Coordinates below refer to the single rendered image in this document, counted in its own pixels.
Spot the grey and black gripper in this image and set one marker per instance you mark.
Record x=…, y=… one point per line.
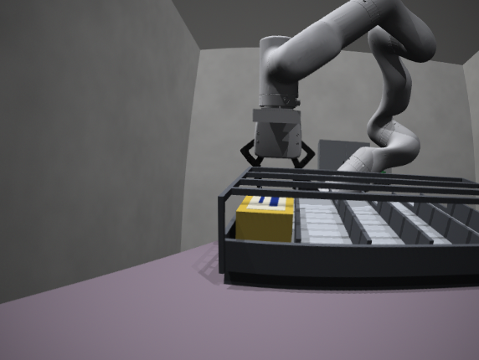
x=277, y=140

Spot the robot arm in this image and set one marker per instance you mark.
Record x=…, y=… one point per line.
x=395, y=30

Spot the black flat bar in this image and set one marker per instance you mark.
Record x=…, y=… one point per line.
x=350, y=260

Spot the yellow butter carton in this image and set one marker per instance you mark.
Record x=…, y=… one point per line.
x=265, y=219

